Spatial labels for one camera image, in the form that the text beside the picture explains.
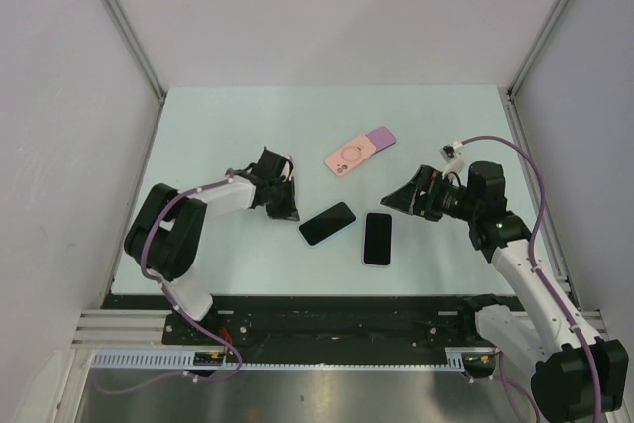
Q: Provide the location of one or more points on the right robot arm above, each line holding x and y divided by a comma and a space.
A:
574, 372

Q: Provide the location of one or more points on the light blue phone case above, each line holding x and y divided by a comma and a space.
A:
328, 225

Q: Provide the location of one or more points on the black smartphone teal frame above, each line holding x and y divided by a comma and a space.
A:
377, 239

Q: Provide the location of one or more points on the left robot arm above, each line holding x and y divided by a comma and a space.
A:
165, 235

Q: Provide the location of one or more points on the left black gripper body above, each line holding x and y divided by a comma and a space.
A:
281, 189

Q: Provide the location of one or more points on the slotted cable duct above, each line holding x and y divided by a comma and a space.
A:
447, 360

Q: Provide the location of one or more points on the lavender phone case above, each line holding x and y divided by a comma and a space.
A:
377, 240

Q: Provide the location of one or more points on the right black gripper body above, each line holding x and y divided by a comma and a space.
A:
442, 198

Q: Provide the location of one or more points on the aluminium frame post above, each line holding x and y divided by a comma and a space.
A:
553, 18
132, 42

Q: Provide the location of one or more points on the left aluminium frame post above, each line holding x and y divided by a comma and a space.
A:
132, 42

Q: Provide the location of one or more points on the pink phone case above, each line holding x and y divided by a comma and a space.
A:
350, 155

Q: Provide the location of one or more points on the right aluminium frame post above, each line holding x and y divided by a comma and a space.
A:
553, 18

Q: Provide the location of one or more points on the black smartphone blue frame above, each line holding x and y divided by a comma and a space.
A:
327, 223

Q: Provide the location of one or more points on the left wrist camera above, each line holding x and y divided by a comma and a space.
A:
288, 169

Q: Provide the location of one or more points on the purple phone case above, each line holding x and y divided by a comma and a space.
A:
382, 138

